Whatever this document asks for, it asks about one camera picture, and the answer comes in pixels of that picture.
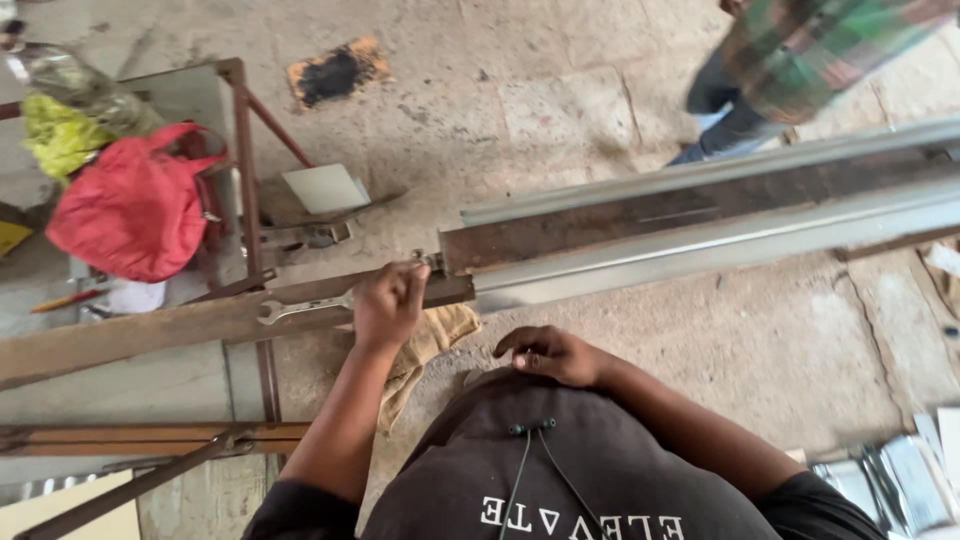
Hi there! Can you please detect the person's left hand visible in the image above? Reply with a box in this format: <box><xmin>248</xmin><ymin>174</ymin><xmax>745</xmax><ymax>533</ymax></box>
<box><xmin>351</xmin><ymin>260</ymin><xmax>433</xmax><ymax>354</ymax></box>

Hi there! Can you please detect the person's right hand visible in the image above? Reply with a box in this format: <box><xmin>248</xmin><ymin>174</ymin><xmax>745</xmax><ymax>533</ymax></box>
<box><xmin>492</xmin><ymin>325</ymin><xmax>610</xmax><ymax>390</ymax></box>

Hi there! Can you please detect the silver open-end wrench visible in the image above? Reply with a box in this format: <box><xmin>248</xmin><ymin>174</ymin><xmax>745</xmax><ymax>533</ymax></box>
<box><xmin>256</xmin><ymin>292</ymin><xmax>357</xmax><ymax>327</ymax></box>

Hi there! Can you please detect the beige rag cloth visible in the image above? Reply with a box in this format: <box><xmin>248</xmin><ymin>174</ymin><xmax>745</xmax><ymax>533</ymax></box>
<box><xmin>375</xmin><ymin>303</ymin><xmax>483</xmax><ymax>436</ymax></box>

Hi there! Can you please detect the black printed t-shirt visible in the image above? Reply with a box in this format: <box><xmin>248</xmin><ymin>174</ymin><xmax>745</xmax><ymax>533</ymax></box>
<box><xmin>240</xmin><ymin>366</ymin><xmax>888</xmax><ymax>540</ymax></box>

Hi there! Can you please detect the white square board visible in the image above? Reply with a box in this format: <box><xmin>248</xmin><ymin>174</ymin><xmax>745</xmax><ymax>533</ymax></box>
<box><xmin>281</xmin><ymin>162</ymin><xmax>372</xmax><ymax>216</ymax></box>

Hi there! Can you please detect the wide galvanised sheet metal channel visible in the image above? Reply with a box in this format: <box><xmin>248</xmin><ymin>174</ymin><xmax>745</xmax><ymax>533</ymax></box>
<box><xmin>471</xmin><ymin>177</ymin><xmax>960</xmax><ymax>315</ymax></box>

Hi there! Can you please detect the long rusty steel beam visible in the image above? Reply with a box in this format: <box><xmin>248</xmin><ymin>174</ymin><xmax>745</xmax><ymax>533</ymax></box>
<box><xmin>0</xmin><ymin>270</ymin><xmax>476</xmax><ymax>393</ymax></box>

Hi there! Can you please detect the narrow galvanised sheet metal channel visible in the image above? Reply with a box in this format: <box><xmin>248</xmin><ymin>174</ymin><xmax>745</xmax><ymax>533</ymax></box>
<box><xmin>459</xmin><ymin>117</ymin><xmax>960</xmax><ymax>228</ymax></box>

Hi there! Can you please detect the red fabric bag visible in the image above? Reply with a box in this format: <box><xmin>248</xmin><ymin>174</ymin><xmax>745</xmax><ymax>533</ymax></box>
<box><xmin>45</xmin><ymin>122</ymin><xmax>229</xmax><ymax>285</ymax></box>

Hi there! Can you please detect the yellow-green cloth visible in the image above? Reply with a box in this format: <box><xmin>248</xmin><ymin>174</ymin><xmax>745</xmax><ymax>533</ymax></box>
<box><xmin>20</xmin><ymin>91</ymin><xmax>114</xmax><ymax>185</ymax></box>

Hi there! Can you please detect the clear plastic bag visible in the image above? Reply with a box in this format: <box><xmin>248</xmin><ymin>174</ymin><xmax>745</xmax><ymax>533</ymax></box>
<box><xmin>6</xmin><ymin>42</ymin><xmax>165</xmax><ymax>138</ymax></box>

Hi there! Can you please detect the heap of shiny sheet metal offcuts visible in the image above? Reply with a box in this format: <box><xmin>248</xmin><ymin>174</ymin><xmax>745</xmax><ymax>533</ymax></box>
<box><xmin>810</xmin><ymin>408</ymin><xmax>960</xmax><ymax>540</ymax></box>

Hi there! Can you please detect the black earphone cable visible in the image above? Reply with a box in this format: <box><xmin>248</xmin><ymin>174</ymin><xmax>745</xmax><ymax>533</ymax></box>
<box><xmin>498</xmin><ymin>417</ymin><xmax>610</xmax><ymax>540</ymax></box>

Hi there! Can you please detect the rusty metal frame table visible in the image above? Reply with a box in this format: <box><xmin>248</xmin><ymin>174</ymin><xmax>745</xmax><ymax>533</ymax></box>
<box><xmin>0</xmin><ymin>57</ymin><xmax>316</xmax><ymax>425</ymax></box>

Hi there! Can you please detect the rusty angle iron frame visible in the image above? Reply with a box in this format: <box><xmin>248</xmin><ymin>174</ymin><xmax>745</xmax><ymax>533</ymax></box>
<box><xmin>0</xmin><ymin>421</ymin><xmax>312</xmax><ymax>540</ymax></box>

